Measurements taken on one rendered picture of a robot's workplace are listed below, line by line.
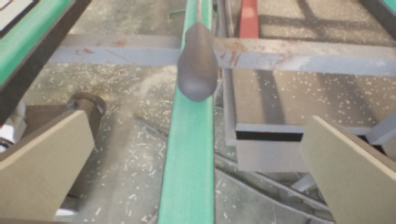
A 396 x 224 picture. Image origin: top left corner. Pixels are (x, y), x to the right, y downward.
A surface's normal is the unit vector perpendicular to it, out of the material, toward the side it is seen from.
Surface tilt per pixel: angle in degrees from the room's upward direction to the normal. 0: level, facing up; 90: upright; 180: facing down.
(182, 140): 0
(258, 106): 0
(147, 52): 90
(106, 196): 0
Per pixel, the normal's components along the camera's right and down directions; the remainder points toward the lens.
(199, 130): 0.02, -0.58
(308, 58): -0.04, 0.81
